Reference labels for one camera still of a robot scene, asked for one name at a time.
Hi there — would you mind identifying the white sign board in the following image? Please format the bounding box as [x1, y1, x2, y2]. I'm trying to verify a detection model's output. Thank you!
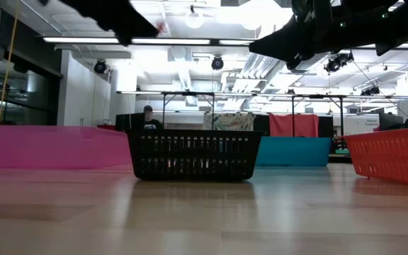
[345, 113, 380, 135]

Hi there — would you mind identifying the black ceiling spotlight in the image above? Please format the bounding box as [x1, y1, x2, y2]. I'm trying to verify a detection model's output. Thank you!
[93, 59, 108, 75]
[324, 52, 355, 74]
[210, 55, 225, 72]
[360, 85, 382, 97]

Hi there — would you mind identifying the person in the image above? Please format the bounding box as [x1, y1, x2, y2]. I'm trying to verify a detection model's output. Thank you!
[142, 105, 163, 130]

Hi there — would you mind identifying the black monitor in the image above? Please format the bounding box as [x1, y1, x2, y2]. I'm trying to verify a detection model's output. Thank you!
[115, 113, 147, 134]

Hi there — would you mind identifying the blue plastic bin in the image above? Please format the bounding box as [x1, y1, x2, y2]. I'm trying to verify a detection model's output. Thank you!
[255, 136, 333, 168]

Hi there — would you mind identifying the orange cloth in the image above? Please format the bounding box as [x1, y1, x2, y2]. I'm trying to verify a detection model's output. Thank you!
[268, 113, 320, 138]

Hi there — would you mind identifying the pink plastic bin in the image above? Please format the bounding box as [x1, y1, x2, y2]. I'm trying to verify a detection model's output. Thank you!
[0, 125, 132, 169]

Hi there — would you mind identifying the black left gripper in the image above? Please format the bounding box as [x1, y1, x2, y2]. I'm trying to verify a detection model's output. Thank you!
[37, 0, 160, 47]

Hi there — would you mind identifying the black slotted plastic basket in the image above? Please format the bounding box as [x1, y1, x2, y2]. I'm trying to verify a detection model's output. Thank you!
[127, 128, 266, 182]

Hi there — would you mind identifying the orange slotted plastic basket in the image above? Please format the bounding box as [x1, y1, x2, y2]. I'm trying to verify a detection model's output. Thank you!
[344, 125, 408, 188]

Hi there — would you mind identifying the pale patterned cloth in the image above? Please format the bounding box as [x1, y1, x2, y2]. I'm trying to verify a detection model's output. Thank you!
[203, 113, 256, 132]

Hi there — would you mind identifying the neighbouring black metal frame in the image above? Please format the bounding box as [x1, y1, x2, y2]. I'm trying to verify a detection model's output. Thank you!
[161, 91, 216, 130]
[290, 93, 345, 148]

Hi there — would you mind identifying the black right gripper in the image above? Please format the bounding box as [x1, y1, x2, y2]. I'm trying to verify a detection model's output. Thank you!
[249, 0, 379, 70]

